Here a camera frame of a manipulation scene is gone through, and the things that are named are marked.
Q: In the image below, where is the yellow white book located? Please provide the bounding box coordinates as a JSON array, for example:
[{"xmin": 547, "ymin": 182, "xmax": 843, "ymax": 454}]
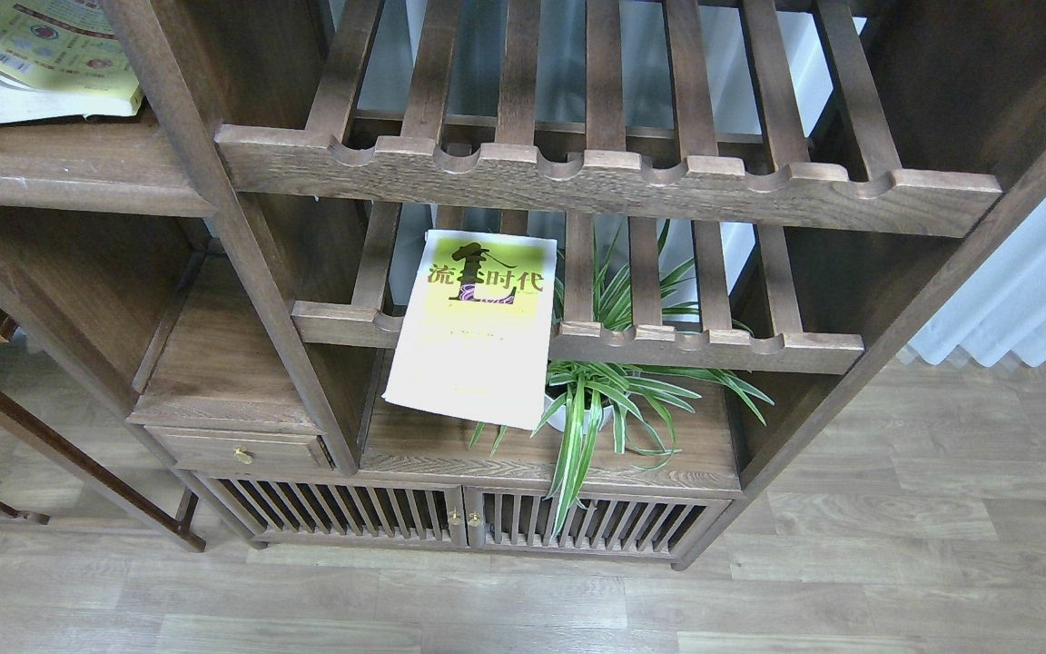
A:
[{"xmin": 383, "ymin": 229, "xmax": 558, "ymax": 430}]

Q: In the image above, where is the green blue illustrated book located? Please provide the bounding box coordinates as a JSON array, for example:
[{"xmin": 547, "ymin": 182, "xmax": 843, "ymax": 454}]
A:
[{"xmin": 0, "ymin": 1, "xmax": 144, "ymax": 125}]

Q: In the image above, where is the dark wooden bookshelf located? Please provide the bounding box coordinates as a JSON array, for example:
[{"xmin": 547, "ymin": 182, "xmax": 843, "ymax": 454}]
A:
[{"xmin": 0, "ymin": 1, "xmax": 1046, "ymax": 569}]

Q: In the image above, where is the white plant pot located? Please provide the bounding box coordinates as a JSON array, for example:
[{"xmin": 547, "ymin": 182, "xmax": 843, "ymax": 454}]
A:
[{"xmin": 544, "ymin": 396, "xmax": 614, "ymax": 433}]

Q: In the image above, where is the green spider plant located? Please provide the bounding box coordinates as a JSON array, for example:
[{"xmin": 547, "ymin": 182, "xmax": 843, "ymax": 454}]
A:
[{"xmin": 471, "ymin": 218, "xmax": 775, "ymax": 539}]

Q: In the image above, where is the right slatted cabinet door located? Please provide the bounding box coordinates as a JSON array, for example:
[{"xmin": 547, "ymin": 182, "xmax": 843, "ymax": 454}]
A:
[{"xmin": 462, "ymin": 487, "xmax": 729, "ymax": 560}]

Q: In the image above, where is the slatted cabinet door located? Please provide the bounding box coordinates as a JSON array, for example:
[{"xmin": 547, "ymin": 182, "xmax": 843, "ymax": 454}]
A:
[
  {"xmin": 462, "ymin": 487, "xmax": 729, "ymax": 560},
  {"xmin": 204, "ymin": 477, "xmax": 468, "ymax": 550}
]

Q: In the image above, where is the left slatted cabinet door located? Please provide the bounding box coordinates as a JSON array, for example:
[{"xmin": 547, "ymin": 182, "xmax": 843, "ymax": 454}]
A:
[{"xmin": 204, "ymin": 477, "xmax": 468, "ymax": 550}]

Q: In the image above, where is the wooden drawer brass knob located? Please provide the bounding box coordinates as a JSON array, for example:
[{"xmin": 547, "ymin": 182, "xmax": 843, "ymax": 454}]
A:
[{"xmin": 146, "ymin": 425, "xmax": 332, "ymax": 471}]

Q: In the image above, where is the white curtain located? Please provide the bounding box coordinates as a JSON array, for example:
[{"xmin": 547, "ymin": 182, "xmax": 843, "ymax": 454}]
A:
[{"xmin": 909, "ymin": 198, "xmax": 1046, "ymax": 367}]

